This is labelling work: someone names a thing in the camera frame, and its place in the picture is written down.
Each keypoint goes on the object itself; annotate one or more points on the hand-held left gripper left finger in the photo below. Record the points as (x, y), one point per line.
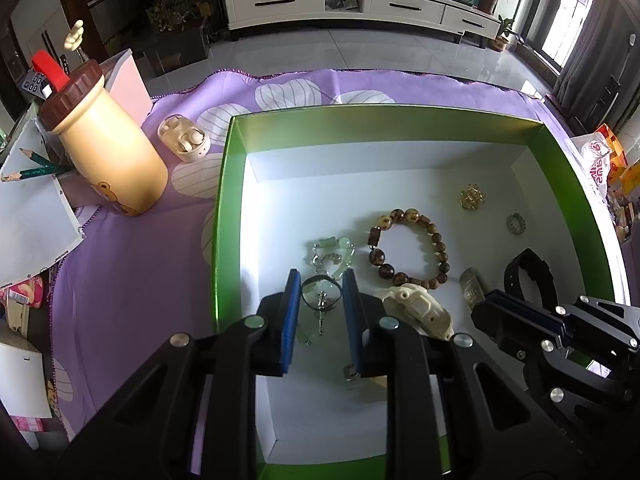
(290, 320)

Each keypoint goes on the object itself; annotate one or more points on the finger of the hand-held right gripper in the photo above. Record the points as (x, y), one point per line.
(585, 310)
(510, 330)

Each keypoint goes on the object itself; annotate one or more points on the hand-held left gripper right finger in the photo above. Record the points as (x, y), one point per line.
(352, 320)

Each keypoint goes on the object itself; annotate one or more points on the silver bangle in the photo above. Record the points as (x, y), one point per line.
(472, 287)

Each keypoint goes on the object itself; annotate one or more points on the black wrist watch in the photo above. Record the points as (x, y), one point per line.
(520, 270)

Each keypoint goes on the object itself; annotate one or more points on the gold flower brooch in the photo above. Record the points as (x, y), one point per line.
(472, 197)

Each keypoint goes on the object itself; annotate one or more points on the green cardboard box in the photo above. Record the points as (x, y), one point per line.
(400, 170)

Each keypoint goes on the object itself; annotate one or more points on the white printed plastic bag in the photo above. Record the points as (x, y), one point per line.
(592, 160)

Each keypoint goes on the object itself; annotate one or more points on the purple floral tablecloth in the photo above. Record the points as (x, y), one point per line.
(125, 285)

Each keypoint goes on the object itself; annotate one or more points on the cream earbuds case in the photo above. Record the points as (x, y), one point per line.
(182, 137)

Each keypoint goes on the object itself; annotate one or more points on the cream bottle with brown lid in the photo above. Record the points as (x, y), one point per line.
(110, 150)

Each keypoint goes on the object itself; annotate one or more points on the grey curtain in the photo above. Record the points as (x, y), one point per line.
(595, 60)

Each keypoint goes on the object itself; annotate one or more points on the white card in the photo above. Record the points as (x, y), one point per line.
(22, 380)

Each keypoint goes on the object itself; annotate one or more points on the white paper pen holder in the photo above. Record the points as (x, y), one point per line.
(30, 230)

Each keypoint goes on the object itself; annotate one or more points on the pink box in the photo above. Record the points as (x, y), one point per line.
(130, 85)

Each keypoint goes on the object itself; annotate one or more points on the small green potted plant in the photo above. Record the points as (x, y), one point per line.
(505, 35)

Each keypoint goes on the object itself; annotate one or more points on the green pencil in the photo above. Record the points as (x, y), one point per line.
(37, 157)
(35, 173)

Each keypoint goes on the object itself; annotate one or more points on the white television cabinet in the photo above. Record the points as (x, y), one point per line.
(350, 2)

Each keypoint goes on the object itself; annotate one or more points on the large dark potted plant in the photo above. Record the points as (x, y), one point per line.
(175, 15)

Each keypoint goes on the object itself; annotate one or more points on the grey remote control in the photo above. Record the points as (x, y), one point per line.
(32, 81)

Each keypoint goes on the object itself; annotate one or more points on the cream hand-shaped back scratcher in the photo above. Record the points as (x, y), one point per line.
(76, 37)

